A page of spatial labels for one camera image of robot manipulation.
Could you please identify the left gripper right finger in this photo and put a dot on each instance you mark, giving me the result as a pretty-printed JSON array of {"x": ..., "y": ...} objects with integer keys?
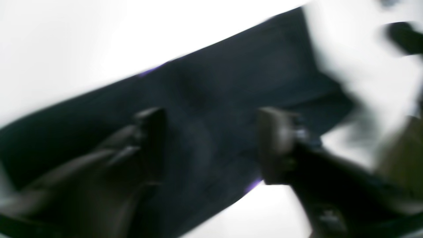
[{"x": 340, "y": 198}]

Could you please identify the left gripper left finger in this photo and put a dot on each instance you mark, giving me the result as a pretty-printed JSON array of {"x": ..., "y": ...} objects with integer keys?
[{"x": 94, "y": 195}]

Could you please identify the black T-shirt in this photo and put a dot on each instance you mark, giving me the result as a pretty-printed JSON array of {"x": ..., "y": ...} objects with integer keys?
[{"x": 210, "y": 97}]

